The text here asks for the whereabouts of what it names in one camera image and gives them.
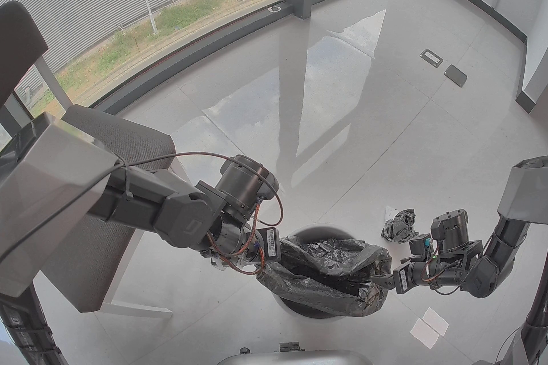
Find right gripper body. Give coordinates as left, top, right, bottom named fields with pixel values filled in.
left=393, top=261, right=431, bottom=295

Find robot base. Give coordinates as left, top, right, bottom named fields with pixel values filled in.
left=216, top=342, right=375, bottom=365

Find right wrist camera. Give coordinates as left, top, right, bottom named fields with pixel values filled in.
left=409, top=233, right=433, bottom=262

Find crumpled black plastic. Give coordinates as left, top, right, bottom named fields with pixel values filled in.
left=381, top=208, right=419, bottom=244

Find black plastic bag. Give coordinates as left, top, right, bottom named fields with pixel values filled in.
left=255, top=238, right=392, bottom=318

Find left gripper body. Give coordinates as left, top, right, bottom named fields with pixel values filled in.
left=253, top=227, right=282, bottom=265

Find grey seat white chair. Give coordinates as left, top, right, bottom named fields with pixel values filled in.
left=0, top=1, right=177, bottom=319

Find white trash bin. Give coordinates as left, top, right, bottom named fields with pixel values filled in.
left=274, top=224, right=386, bottom=320

